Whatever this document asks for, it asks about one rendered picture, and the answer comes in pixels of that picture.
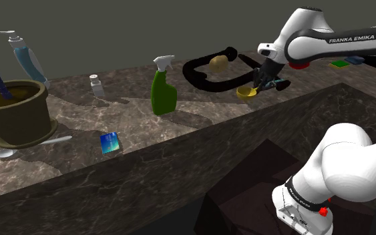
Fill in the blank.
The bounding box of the blue flat object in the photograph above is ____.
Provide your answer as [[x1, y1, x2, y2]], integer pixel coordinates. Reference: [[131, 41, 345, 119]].
[[343, 55, 366, 65]]

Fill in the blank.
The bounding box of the small white bottle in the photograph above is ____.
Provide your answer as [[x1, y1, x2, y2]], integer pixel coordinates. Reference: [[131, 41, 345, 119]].
[[89, 74, 106, 98]]

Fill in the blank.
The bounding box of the dark robot stand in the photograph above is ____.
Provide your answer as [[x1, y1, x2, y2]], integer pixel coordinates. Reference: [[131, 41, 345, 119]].
[[194, 139, 376, 235]]

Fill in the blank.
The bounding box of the yellow bowl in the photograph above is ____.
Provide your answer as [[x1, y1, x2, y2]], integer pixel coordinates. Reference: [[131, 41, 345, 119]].
[[235, 85, 258, 100]]

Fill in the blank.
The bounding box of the red round object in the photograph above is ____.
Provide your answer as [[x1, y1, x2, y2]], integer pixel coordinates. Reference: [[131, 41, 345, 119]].
[[288, 61, 311, 71]]

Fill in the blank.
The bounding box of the brown plant pot with saucer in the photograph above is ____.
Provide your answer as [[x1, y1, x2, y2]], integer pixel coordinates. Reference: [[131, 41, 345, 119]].
[[0, 79, 59, 150]]

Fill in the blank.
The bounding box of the green yellow sponge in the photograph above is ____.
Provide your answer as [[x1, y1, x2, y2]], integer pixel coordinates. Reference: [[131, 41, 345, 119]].
[[329, 59, 351, 70]]

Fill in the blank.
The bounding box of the black curved frame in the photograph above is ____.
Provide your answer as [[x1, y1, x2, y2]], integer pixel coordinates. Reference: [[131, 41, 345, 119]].
[[182, 46, 264, 93]]

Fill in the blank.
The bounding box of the teal and black tool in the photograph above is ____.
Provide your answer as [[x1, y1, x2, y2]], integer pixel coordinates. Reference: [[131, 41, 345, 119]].
[[261, 78, 292, 92]]

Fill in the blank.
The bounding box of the blue white pump dispenser bottle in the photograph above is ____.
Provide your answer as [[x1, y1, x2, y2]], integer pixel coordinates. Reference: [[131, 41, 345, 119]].
[[0, 30, 51, 89]]

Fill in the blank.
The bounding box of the blue green card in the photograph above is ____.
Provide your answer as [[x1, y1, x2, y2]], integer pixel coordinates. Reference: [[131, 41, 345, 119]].
[[99, 131, 121, 155]]

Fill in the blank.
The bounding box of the tan potato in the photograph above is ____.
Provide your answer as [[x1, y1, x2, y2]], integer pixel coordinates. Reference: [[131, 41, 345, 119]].
[[208, 54, 230, 74]]

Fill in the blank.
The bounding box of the green spray bottle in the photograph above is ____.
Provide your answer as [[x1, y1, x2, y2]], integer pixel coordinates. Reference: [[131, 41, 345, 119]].
[[150, 55, 178, 117]]

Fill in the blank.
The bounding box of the white spoon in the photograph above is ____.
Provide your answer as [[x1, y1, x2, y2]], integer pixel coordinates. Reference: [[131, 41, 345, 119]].
[[0, 135, 73, 160]]

